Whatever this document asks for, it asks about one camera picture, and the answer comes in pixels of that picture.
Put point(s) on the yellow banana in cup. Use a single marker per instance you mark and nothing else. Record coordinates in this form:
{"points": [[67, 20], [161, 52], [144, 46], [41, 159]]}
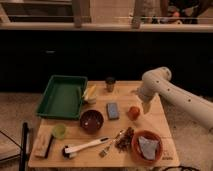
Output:
{"points": [[89, 95]]}

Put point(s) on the grey cloth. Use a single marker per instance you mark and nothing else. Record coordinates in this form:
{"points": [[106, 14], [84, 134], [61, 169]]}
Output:
{"points": [[148, 147]]}

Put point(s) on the wooden table board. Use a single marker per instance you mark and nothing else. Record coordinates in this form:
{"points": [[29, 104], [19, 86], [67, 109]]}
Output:
{"points": [[124, 96]]}

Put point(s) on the white handled dish brush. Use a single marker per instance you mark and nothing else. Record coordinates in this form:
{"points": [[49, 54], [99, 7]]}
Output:
{"points": [[73, 149]]}

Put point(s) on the dark red bowl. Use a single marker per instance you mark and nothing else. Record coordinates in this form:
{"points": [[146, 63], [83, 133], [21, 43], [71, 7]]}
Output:
{"points": [[91, 121]]}

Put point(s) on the orange plate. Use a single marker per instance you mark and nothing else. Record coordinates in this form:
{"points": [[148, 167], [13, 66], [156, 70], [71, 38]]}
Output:
{"points": [[137, 155]]}

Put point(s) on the blue sponge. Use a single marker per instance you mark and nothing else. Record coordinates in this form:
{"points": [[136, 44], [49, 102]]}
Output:
{"points": [[112, 111]]}

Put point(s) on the small green cup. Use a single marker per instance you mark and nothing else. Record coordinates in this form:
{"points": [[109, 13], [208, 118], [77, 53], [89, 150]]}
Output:
{"points": [[59, 131]]}

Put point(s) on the green plastic tray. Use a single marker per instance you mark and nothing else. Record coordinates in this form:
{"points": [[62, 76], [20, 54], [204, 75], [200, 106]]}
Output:
{"points": [[63, 97]]}

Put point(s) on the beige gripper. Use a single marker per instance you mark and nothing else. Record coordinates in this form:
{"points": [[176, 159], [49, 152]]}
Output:
{"points": [[146, 107]]}

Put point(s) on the wooden block brush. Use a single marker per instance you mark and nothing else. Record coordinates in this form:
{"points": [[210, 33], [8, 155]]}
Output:
{"points": [[42, 145]]}

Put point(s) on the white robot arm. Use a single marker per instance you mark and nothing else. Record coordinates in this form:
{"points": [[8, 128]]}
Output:
{"points": [[158, 81]]}

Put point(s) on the black pole stand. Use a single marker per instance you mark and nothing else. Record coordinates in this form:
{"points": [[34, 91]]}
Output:
{"points": [[23, 151]]}

